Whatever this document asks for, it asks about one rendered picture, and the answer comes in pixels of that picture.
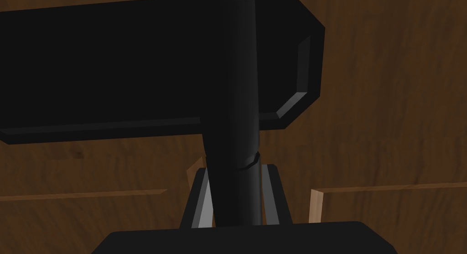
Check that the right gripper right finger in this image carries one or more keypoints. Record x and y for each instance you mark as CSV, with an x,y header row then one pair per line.
x,y
273,199

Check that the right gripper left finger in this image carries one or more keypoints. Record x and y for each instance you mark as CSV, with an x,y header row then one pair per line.
x,y
201,206

